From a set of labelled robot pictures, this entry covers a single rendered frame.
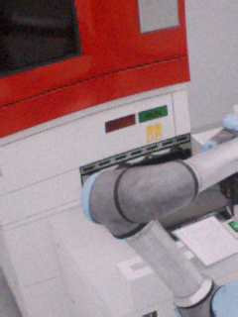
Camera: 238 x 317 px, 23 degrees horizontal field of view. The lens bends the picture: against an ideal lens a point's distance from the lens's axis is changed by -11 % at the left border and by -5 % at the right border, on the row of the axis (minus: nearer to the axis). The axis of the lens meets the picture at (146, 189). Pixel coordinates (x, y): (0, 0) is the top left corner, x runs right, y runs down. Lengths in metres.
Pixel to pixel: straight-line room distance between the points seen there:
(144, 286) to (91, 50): 0.80
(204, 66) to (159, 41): 2.07
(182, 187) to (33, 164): 0.96
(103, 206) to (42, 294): 1.20
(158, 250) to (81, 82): 0.79
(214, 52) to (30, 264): 2.34
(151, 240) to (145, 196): 0.17
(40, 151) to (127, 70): 0.42
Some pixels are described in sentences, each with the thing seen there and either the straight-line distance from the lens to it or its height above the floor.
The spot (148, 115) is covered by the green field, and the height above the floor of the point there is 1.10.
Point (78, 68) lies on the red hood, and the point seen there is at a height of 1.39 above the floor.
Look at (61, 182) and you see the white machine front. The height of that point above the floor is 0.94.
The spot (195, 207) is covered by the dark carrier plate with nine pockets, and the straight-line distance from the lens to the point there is 2.08.
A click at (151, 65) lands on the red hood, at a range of 2.11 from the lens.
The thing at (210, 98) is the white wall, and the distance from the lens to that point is 4.26.
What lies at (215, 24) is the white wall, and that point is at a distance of 4.10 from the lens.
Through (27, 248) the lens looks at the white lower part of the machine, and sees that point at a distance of 2.31.
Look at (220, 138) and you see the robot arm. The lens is 1.61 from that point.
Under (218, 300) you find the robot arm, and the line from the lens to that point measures 1.50.
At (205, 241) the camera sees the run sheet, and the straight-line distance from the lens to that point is 1.83.
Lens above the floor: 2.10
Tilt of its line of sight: 33 degrees down
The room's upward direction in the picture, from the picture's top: 5 degrees counter-clockwise
